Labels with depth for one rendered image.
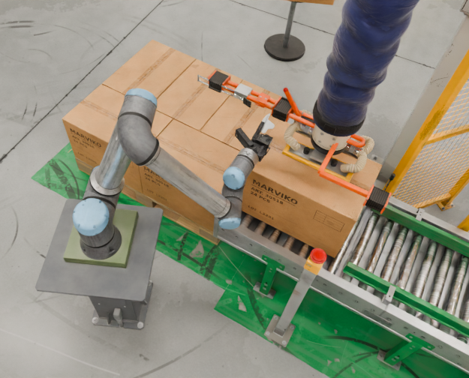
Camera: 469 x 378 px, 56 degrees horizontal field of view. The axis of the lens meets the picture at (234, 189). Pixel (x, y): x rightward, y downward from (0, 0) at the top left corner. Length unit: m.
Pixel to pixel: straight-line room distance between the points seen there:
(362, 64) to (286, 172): 0.77
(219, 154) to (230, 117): 0.33
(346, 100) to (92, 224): 1.15
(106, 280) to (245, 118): 1.46
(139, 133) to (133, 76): 1.81
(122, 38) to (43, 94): 0.97
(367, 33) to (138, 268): 1.41
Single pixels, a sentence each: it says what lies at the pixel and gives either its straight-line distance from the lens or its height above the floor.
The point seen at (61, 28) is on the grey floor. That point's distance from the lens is 4.79.
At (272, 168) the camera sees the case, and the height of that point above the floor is 0.95.
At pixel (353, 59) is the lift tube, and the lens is 1.70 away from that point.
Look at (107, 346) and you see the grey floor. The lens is 2.86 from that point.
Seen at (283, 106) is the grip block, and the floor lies 1.25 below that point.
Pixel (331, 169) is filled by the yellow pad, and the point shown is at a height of 1.13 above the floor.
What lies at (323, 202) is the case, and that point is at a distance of 2.19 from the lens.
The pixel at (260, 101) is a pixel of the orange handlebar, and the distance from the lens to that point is 2.13.
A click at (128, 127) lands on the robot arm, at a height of 1.60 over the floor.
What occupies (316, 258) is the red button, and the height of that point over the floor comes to 1.04.
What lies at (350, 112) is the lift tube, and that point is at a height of 1.45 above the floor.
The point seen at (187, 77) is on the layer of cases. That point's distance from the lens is 3.29.
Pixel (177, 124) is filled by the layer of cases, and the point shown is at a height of 0.54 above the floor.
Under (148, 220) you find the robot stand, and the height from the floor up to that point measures 0.75.
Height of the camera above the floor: 2.71
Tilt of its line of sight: 55 degrees down
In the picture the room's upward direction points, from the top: 7 degrees clockwise
